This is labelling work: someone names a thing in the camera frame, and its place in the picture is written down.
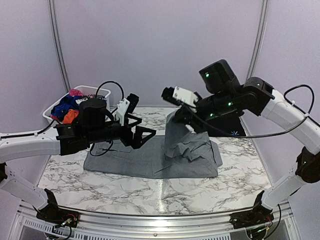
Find aluminium frame post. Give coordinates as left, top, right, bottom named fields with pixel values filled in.
left=245, top=0, right=270, bottom=79
left=47, top=0, right=71, bottom=92

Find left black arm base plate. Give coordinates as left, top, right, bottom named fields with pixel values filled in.
left=34, top=207, right=80, bottom=228

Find blue white printed garment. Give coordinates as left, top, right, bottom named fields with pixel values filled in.
left=74, top=94, right=107, bottom=105

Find aluminium front rail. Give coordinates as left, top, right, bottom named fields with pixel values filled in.
left=8, top=202, right=301, bottom=240

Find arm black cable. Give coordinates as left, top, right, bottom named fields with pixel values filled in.
left=182, top=84, right=316, bottom=140
left=0, top=80, right=126, bottom=138

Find right aluminium frame post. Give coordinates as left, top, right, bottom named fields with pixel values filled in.
left=245, top=0, right=270, bottom=79

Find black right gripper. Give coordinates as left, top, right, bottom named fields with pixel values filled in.
left=172, top=88, right=239, bottom=134

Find black trousers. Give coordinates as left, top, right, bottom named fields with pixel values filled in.
left=206, top=113, right=246, bottom=136

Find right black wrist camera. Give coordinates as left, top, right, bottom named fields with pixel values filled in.
left=199, top=59, right=241, bottom=94

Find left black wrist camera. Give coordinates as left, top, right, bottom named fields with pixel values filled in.
left=77, top=98, right=107, bottom=127

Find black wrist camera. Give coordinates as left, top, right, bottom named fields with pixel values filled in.
left=77, top=98, right=107, bottom=127
left=199, top=59, right=241, bottom=94

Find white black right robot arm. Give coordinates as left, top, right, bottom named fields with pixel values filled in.
left=162, top=77, right=320, bottom=224

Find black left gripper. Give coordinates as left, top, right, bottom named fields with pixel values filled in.
left=85, top=115, right=157, bottom=150

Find left aluminium frame post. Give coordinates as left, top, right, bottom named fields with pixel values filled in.
left=47, top=0, right=71, bottom=92

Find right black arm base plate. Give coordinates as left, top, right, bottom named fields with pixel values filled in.
left=229, top=210, right=274, bottom=229

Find white plastic laundry basket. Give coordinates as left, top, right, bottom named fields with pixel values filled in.
left=42, top=85, right=112, bottom=123

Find orange garment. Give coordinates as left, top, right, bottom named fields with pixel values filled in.
left=62, top=109, right=79, bottom=124

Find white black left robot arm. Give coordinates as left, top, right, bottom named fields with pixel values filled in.
left=0, top=118, right=156, bottom=223

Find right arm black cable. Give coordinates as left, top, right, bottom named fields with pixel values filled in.
left=182, top=84, right=316, bottom=140

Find grey garment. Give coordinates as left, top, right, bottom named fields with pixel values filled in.
left=83, top=112, right=223, bottom=179

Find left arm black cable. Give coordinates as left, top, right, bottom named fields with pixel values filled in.
left=0, top=80, right=126, bottom=138

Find pink garment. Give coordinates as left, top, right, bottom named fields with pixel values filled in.
left=68, top=88, right=84, bottom=97

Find royal blue garment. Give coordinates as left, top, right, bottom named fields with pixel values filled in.
left=50, top=95, right=81, bottom=118

